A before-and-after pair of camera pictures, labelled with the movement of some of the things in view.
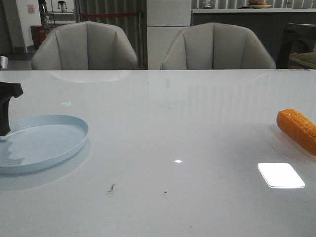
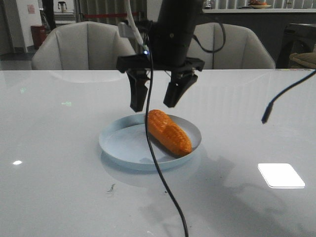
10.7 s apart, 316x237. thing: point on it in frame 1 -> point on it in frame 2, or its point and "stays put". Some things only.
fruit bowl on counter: [257, 4] stays put
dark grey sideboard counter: [268, 24] stays put
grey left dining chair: [85, 46] stays put
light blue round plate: [40, 141] -> [126, 139]
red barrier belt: [108, 15] stays put
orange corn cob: [299, 127] -> [169, 133]
